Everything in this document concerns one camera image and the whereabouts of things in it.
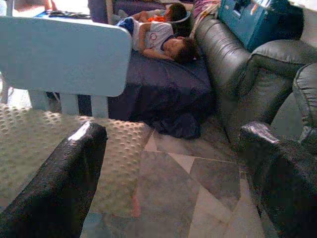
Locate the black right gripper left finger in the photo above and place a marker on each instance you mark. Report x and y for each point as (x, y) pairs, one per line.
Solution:
(54, 178)

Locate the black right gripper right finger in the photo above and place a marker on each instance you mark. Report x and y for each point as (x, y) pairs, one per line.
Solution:
(287, 183)

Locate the white dotted pillow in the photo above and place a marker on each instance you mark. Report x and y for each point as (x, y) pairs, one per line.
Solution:
(27, 141)

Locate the grey-green leather sofa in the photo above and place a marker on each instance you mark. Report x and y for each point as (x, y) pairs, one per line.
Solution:
(223, 64)

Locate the light blue wooden chair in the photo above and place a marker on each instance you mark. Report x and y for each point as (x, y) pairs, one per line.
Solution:
(62, 54)

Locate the navy blue mattress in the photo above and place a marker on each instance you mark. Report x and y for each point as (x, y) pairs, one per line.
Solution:
(161, 86)

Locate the teal box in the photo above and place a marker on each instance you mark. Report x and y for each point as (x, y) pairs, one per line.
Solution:
(247, 22)

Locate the sleeping child in white shirt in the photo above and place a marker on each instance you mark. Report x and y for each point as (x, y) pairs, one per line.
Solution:
(153, 33)

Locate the purple patterned cloth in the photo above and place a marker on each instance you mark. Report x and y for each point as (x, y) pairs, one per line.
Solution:
(201, 7)

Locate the dark-haired lying child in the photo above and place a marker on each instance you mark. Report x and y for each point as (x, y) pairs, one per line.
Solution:
(177, 12)

